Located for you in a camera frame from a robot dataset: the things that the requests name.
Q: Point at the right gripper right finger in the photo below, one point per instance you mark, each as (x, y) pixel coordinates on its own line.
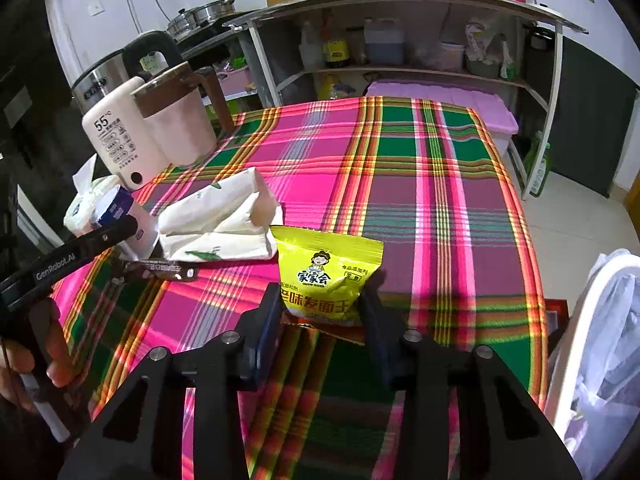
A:
(383, 331)

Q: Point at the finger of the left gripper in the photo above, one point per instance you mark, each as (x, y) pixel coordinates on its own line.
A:
(27, 287)

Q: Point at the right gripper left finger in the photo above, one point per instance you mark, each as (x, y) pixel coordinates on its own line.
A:
(260, 330)

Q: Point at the yellow noodle snack bag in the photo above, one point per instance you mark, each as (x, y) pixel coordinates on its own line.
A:
(323, 273)

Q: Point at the white round trash bin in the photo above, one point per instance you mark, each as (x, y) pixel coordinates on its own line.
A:
(593, 394)

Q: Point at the metal kitchen shelf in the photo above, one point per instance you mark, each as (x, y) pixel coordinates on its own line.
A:
(501, 46)

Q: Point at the person's left hand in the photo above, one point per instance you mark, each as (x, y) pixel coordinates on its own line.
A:
(15, 360)

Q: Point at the white tissue pack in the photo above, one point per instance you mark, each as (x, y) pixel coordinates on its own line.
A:
(89, 190)

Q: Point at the pink plaid tablecloth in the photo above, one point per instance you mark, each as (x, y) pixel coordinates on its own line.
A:
(413, 189)

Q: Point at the white yogurt cup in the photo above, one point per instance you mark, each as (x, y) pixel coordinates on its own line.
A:
(117, 207)

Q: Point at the green bottle on floor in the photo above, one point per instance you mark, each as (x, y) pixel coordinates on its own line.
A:
(540, 171)

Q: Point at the pink jug brown lid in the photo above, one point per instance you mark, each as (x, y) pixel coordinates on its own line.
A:
(176, 118)

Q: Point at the pink lidded storage box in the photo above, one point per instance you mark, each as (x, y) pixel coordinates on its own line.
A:
(488, 107)

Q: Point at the stainless electric kettle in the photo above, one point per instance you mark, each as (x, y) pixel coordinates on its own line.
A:
(104, 76)

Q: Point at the black cloth cover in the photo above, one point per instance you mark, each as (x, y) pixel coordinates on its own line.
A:
(591, 118)

